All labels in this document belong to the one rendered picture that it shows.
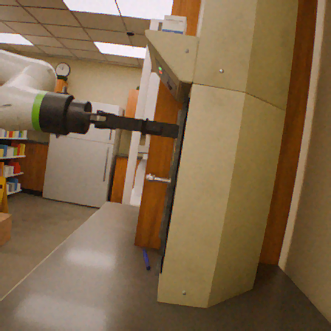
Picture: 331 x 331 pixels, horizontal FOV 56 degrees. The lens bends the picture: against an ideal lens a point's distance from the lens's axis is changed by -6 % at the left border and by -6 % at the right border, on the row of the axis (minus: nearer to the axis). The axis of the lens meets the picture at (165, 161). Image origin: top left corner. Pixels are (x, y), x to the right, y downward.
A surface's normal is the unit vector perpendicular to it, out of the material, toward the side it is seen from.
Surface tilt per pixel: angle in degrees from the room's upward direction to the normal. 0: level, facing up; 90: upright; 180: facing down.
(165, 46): 90
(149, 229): 90
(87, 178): 90
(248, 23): 90
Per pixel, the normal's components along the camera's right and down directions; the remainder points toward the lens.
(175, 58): -0.01, 0.05
